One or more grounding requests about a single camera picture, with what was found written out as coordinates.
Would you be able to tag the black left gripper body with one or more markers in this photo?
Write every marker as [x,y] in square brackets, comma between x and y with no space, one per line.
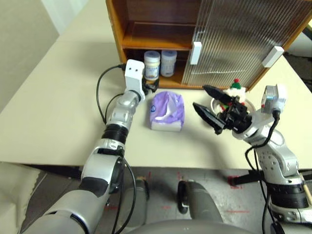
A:
[150,88]

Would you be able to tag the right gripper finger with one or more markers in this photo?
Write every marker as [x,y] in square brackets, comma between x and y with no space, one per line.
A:
[219,95]
[209,118]

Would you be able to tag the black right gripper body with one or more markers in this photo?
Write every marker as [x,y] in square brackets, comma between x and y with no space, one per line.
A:
[237,117]

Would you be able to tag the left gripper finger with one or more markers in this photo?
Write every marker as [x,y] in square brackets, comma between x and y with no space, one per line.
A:
[156,81]
[145,80]

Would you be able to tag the white jar with blue label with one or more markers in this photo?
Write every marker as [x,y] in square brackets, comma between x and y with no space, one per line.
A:
[152,64]
[168,62]

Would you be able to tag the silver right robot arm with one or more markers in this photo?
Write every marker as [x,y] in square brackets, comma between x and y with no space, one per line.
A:
[280,156]

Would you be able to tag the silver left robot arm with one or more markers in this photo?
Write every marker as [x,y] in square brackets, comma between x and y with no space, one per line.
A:
[122,109]

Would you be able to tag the wooden cabinet with shelf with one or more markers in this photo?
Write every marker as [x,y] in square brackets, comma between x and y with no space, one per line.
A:
[117,36]

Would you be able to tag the white plush snowman toy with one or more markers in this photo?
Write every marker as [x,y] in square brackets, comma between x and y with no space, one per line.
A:
[237,91]

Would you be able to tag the purple tissue pack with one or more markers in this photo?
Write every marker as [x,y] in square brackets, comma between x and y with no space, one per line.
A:
[168,109]

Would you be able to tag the black table leg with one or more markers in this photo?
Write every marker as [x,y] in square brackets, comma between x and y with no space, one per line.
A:
[246,179]
[53,170]

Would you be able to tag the grey right robot leg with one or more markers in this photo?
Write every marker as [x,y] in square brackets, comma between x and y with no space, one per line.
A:
[202,202]

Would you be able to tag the grey robot leg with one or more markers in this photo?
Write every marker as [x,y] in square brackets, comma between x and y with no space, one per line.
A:
[202,202]
[139,202]

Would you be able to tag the grey left robot leg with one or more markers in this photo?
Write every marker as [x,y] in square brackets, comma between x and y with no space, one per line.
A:
[139,202]

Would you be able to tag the grey robot torso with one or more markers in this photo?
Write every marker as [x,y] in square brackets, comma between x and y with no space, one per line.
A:
[187,228]

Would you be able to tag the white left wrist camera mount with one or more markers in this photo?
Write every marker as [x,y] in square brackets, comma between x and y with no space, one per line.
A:
[133,78]

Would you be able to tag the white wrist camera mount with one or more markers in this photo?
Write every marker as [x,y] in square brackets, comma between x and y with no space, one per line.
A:
[133,78]
[260,117]

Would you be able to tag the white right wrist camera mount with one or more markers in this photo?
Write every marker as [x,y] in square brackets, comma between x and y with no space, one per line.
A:
[260,117]

